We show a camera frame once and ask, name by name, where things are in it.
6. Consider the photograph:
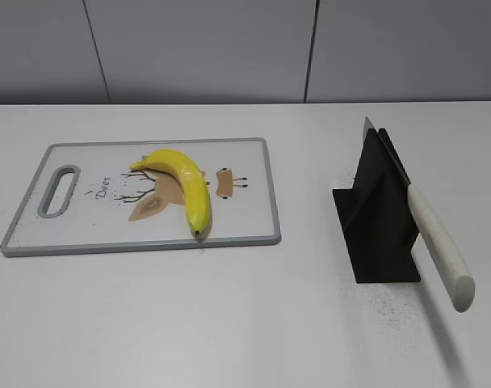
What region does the white-handled kitchen knife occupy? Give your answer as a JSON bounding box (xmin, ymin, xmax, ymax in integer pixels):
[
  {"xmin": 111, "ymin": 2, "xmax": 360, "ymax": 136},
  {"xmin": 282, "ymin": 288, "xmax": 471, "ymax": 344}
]
[{"xmin": 381, "ymin": 139, "xmax": 476, "ymax": 313}]

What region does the yellow plastic banana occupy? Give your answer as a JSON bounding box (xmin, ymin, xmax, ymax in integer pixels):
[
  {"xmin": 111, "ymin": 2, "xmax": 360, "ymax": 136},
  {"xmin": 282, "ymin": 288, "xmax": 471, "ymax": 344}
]
[{"xmin": 130, "ymin": 149, "xmax": 212, "ymax": 236}]

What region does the black knife stand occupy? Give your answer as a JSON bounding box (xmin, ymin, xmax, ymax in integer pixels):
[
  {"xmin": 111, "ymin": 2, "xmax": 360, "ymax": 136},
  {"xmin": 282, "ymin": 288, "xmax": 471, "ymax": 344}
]
[{"xmin": 333, "ymin": 129, "xmax": 421, "ymax": 284}]

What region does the white grey-rimmed cutting board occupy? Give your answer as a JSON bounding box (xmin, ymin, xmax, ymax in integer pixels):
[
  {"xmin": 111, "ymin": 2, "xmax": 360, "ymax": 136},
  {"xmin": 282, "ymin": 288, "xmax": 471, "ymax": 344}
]
[{"xmin": 0, "ymin": 137, "xmax": 281, "ymax": 257}]

